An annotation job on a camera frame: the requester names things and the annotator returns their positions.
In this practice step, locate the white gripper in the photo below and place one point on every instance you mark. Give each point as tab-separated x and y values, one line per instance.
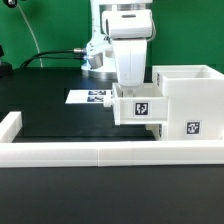
130	59

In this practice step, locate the white drawer tray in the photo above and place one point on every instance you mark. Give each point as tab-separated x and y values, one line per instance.
159	131
146	106

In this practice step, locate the white drawer cabinet box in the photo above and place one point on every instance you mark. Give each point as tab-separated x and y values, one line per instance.
195	96

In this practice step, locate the white front drawer tray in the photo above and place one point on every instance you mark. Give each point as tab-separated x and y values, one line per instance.
159	131

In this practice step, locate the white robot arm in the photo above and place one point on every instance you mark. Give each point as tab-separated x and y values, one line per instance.
121	30

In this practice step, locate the white sheet with markers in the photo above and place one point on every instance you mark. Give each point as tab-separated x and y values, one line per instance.
88	96

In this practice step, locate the black raised platform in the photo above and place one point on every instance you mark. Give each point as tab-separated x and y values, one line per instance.
76	123

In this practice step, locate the black device at left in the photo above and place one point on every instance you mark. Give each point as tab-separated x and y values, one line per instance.
5	68

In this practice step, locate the white U-shaped boundary frame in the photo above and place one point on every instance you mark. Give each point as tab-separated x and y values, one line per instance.
101	154

